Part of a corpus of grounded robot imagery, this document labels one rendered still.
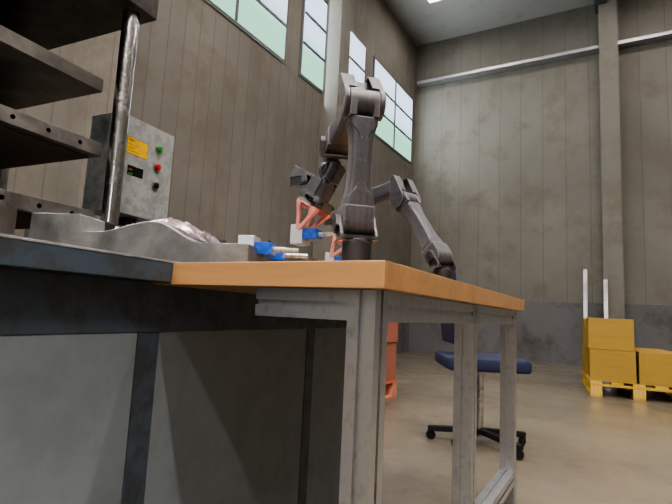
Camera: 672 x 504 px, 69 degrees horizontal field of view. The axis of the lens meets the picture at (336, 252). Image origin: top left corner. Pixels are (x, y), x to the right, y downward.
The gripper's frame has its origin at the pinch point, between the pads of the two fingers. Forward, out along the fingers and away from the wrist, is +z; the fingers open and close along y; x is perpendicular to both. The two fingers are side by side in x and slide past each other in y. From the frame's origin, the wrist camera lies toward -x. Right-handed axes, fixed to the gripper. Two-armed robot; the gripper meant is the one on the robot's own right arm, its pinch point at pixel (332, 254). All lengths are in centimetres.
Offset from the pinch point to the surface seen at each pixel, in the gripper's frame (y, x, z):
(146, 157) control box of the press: -3, -88, 8
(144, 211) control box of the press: -4, -75, 27
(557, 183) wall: -725, 223, -362
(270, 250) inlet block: 88, -5, 9
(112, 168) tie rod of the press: 25, -81, 18
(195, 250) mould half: 93, -17, 17
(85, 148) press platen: 30, -90, 17
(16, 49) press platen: 50, -114, 2
